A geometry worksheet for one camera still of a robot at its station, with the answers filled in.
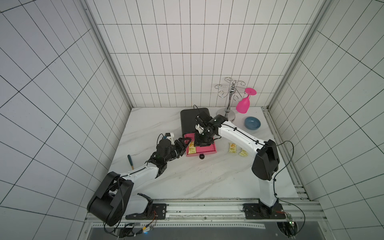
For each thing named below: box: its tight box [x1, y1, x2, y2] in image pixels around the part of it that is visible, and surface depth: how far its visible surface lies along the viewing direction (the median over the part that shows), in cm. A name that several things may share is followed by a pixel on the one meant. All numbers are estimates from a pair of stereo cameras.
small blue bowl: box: [244, 116, 261, 130], surface depth 109 cm
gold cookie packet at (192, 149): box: [188, 141, 197, 154], surface depth 83 cm
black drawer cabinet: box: [180, 107, 210, 136], surface depth 95 cm
